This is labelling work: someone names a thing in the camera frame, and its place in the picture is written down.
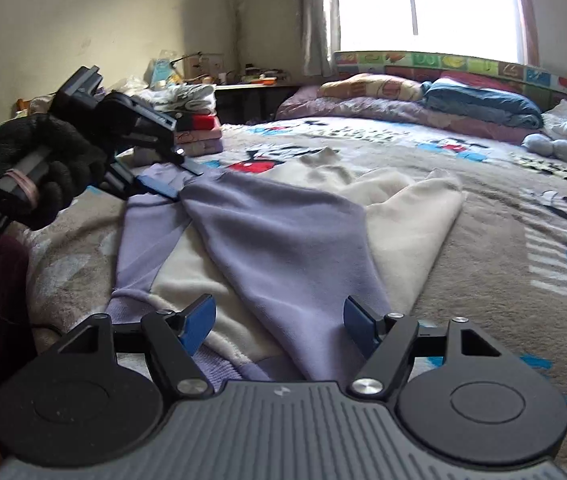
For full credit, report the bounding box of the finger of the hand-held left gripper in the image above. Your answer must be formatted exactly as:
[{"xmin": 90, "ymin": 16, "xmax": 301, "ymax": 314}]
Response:
[
  {"xmin": 106, "ymin": 160, "xmax": 182, "ymax": 202},
  {"xmin": 163, "ymin": 150, "xmax": 205, "ymax": 177}
]

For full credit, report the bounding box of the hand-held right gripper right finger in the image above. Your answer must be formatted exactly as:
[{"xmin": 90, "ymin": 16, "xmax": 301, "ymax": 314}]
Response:
[{"xmin": 343, "ymin": 296, "xmax": 504, "ymax": 401}]

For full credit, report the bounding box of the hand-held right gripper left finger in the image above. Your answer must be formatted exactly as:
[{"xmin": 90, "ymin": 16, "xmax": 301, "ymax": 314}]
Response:
[{"xmin": 58, "ymin": 294, "xmax": 216, "ymax": 396}]

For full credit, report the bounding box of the lilac and cream sweatshirt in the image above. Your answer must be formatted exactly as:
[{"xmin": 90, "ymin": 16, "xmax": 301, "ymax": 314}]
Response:
[{"xmin": 106, "ymin": 147, "xmax": 467, "ymax": 383}]

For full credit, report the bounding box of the person's left hand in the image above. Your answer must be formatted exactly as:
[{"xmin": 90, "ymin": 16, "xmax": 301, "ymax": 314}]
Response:
[{"xmin": 0, "ymin": 112, "xmax": 114, "ymax": 231}]

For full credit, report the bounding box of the pink folded garment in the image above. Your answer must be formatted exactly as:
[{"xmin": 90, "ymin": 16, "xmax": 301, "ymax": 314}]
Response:
[{"xmin": 173, "ymin": 127, "xmax": 223, "ymax": 145}]

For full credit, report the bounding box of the white folded garment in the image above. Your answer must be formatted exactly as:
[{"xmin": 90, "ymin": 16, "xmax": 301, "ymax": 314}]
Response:
[{"xmin": 150, "ymin": 84, "xmax": 216, "ymax": 116}]

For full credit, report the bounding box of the dark desk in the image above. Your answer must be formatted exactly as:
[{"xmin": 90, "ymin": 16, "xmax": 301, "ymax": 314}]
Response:
[{"xmin": 213, "ymin": 82, "xmax": 299, "ymax": 126}]

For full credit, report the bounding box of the cluttered side table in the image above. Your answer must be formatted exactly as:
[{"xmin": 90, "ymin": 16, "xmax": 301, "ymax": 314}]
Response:
[{"xmin": 148, "ymin": 50, "xmax": 294, "ymax": 88}]

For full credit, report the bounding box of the cartoon mouse printed blanket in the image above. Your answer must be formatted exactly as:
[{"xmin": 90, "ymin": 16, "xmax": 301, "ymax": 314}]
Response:
[{"xmin": 13, "ymin": 115, "xmax": 567, "ymax": 466}]

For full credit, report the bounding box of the yellow printed pillow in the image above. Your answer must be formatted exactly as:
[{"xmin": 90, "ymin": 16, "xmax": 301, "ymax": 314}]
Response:
[{"xmin": 318, "ymin": 73, "xmax": 427, "ymax": 103}]

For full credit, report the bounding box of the pale curtain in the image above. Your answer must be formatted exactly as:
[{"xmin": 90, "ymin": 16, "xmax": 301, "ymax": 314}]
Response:
[{"xmin": 301, "ymin": 0, "xmax": 341, "ymax": 78}]

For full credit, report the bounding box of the blue folded quilt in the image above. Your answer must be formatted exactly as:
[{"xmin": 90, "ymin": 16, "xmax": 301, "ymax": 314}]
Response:
[{"xmin": 421, "ymin": 77, "xmax": 544, "ymax": 130}]

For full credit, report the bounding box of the pale blue plush toy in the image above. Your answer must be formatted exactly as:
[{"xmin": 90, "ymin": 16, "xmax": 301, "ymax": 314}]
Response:
[{"xmin": 521, "ymin": 132, "xmax": 567, "ymax": 168}]

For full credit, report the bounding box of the maroon pillow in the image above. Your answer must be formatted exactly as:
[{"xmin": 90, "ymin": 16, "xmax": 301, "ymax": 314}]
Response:
[{"xmin": 438, "ymin": 72, "xmax": 514, "ymax": 92}]

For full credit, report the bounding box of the colourful alphabet foam mat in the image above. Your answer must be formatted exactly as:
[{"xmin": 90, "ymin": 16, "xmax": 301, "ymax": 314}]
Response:
[{"xmin": 333, "ymin": 50, "xmax": 567, "ymax": 113}]

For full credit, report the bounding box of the window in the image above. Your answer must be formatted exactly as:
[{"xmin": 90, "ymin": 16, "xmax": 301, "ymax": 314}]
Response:
[{"xmin": 336, "ymin": 0, "xmax": 537, "ymax": 66}]

